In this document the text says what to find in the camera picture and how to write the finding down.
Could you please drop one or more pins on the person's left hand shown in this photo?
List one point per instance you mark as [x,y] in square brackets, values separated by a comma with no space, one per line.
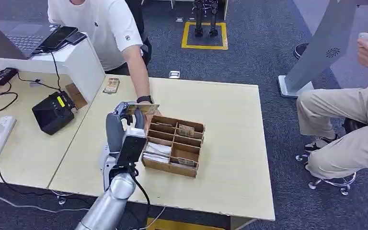
[147,122]

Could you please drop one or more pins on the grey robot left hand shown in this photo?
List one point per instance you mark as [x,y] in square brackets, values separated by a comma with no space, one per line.
[114,133]

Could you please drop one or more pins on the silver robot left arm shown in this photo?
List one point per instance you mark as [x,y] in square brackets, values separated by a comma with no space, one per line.
[114,200]

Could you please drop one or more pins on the black wristwatch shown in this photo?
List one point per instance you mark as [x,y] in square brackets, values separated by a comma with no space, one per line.
[145,99]

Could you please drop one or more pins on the white card stack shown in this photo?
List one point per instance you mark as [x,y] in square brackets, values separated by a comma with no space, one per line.
[158,148]

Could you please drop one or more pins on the pale card stack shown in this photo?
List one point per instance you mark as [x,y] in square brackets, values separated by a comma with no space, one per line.
[155,158]

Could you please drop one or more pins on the printed card in box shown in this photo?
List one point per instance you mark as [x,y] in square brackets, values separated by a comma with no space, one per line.
[186,130]

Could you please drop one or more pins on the wooden card box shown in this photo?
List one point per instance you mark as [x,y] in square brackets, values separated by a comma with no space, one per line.
[184,150]

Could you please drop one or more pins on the stack of printed cards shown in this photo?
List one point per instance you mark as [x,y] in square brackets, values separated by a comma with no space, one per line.
[111,85]

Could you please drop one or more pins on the grey kiosk stand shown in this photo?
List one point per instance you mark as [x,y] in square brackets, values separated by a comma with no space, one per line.
[323,47]

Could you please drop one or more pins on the brown cardboard piece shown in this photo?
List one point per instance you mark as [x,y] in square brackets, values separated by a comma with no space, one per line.
[77,95]

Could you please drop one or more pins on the metal floor socket plate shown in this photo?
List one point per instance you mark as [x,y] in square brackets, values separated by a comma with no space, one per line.
[174,74]

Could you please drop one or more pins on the brown printed card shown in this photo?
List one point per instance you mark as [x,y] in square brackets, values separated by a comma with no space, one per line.
[186,162]

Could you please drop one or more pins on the black desktop device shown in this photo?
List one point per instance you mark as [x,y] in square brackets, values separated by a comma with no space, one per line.
[52,114]

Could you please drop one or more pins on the black office chair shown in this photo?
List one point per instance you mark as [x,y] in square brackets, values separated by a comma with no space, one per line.
[146,52]

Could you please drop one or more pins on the white desk partition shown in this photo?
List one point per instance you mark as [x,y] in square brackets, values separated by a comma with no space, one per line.
[82,68]

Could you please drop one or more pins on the table caster wheel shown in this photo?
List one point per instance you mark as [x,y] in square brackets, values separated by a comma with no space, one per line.
[61,200]

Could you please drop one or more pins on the small grey plug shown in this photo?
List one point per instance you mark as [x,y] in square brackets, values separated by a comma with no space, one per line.
[35,83]

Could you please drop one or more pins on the yellow tape square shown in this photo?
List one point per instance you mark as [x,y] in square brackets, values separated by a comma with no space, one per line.
[184,35]

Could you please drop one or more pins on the person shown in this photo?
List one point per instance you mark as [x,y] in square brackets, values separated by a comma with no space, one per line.
[346,152]
[101,31]

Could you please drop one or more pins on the small black phone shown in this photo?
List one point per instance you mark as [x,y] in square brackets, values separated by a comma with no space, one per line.
[76,38]

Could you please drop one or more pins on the black and white shoe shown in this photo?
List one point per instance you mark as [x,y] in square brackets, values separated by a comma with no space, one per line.
[319,144]

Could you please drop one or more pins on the yellow floor sheet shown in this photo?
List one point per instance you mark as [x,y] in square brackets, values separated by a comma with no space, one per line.
[171,225]

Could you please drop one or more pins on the small floor plate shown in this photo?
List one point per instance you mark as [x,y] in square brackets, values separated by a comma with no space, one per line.
[180,19]

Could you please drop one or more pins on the large black phone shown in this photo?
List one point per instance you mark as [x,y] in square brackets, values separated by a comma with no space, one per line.
[58,36]

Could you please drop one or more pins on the black robot legs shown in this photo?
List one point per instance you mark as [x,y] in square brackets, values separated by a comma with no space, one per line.
[200,19]

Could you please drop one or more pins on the black power adapter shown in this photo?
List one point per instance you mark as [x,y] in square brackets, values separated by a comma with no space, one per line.
[3,77]

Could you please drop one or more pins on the chrome base stool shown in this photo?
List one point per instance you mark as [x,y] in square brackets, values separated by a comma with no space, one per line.
[339,183]

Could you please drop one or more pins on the grey laptop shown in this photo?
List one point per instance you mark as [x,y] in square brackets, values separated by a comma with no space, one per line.
[22,38]

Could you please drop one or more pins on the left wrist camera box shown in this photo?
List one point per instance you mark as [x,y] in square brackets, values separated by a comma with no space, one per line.
[131,147]

